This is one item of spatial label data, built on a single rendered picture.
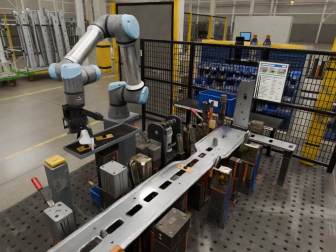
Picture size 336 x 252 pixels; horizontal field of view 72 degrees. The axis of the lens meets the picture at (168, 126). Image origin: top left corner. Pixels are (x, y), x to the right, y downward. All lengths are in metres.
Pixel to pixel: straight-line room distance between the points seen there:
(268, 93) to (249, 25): 6.23
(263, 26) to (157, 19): 4.84
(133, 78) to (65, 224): 0.86
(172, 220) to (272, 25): 7.43
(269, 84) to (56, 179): 1.59
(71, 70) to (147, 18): 2.94
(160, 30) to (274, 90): 2.19
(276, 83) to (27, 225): 1.85
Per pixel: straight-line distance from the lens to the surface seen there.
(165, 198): 1.04
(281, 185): 1.76
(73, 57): 1.17
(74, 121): 1.01
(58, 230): 0.96
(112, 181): 1.03
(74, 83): 0.97
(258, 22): 8.07
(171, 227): 0.89
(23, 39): 9.02
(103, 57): 8.95
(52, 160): 1.07
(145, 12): 3.85
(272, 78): 1.96
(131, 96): 1.47
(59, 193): 1.12
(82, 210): 1.49
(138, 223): 0.94
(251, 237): 1.37
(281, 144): 1.64
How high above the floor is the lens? 1.68
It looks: 23 degrees down
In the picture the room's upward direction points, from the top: 1 degrees clockwise
